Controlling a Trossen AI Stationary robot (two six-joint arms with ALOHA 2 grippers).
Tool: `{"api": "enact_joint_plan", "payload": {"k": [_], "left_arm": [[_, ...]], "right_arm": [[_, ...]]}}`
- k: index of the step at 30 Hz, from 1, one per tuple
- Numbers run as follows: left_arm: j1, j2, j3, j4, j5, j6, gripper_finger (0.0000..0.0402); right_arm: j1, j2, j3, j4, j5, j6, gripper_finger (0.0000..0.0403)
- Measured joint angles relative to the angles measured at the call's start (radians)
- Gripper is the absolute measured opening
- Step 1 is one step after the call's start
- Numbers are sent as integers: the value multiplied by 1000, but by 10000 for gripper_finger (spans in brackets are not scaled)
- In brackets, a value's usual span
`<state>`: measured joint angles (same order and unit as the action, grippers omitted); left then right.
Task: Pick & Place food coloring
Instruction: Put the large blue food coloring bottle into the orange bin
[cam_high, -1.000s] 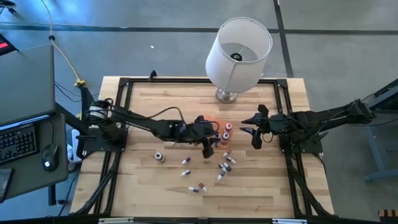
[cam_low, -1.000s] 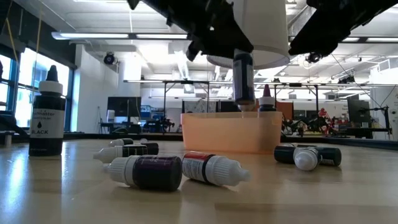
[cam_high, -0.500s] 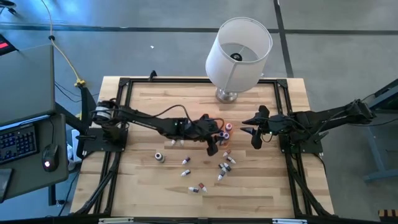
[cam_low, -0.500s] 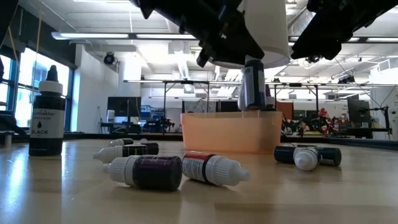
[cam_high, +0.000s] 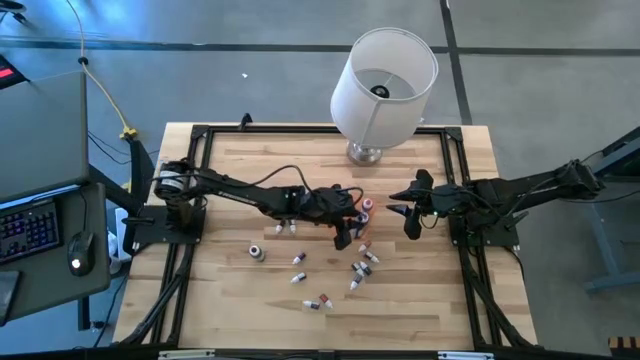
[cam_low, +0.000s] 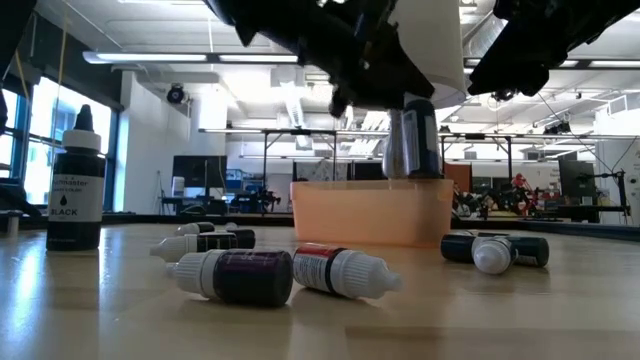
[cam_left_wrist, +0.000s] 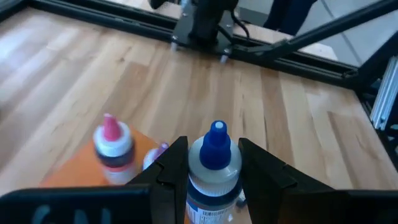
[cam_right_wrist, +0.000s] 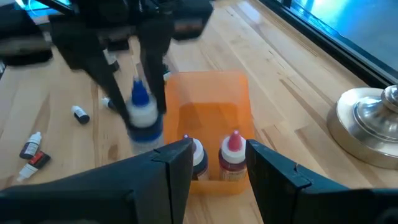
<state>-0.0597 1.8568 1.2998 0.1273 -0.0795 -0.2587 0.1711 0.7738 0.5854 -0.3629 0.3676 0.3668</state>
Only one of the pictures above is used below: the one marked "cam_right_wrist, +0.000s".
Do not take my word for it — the large bottle red cap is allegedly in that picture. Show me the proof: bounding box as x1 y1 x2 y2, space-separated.
218 129 248 182

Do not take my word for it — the large bottle purple cap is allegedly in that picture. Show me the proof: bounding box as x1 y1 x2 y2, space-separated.
182 134 210 181

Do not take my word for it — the small red dropper bottle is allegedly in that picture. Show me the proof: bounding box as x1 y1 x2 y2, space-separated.
16 151 52 183

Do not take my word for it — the black aluminium table frame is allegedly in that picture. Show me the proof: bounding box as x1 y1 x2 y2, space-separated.
257 0 398 90

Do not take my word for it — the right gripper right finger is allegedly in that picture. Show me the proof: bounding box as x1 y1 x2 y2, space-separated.
246 139 398 224

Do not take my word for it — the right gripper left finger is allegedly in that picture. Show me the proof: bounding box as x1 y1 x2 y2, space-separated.
0 138 194 224

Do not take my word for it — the white shade silver base lamp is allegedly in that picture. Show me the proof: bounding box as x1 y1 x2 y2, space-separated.
326 84 398 170

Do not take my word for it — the large bottle blue cap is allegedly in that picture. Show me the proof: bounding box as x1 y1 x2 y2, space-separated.
126 79 165 155

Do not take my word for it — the orange plastic bin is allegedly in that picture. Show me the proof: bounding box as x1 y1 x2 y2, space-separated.
163 70 256 196

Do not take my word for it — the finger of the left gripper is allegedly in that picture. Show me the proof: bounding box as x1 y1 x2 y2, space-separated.
138 27 172 114
73 52 133 128

